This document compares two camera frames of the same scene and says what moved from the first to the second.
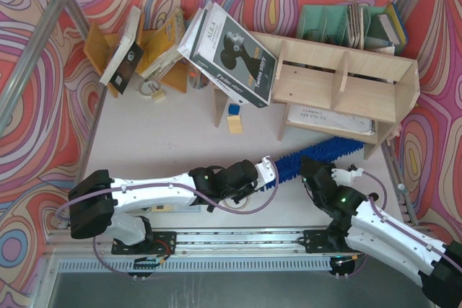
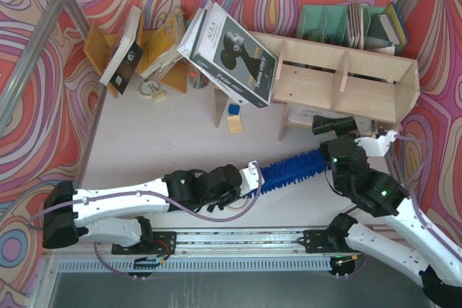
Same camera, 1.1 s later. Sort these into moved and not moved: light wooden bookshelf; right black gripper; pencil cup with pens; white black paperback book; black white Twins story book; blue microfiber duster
Moved: right black gripper; blue microfiber duster
Not moved: black white Twins story book; pencil cup with pens; white black paperback book; light wooden bookshelf
